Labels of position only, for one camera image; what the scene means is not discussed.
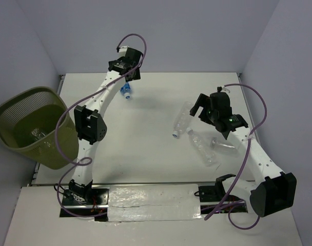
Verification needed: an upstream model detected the clear bottle white cap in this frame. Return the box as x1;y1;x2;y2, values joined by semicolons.
186;128;220;167

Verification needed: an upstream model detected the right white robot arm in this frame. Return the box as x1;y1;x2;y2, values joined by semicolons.
190;92;297;217

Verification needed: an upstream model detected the clear crushed plastic bottle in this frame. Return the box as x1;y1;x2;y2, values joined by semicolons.
29;128;54;148

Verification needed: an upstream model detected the black mounting rail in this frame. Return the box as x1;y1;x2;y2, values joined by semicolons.
58;181;249;222

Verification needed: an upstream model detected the clear bottle without cap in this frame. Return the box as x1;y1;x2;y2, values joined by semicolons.
210;137;238;157

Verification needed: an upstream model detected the blue label plastic bottle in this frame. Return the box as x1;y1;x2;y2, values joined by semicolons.
120;82;132;100

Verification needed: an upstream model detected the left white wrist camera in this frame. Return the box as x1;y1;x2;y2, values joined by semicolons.
116;46;129;57

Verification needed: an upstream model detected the silver taped panel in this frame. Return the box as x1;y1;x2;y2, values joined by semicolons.
107;184;202;222

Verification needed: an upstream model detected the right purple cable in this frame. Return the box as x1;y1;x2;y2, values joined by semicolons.
204;83;269;230

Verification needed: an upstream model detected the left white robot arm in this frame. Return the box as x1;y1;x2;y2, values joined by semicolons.
69;46;143;204

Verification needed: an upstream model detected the olive green mesh bin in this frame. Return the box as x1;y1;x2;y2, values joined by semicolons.
0;87;79;170

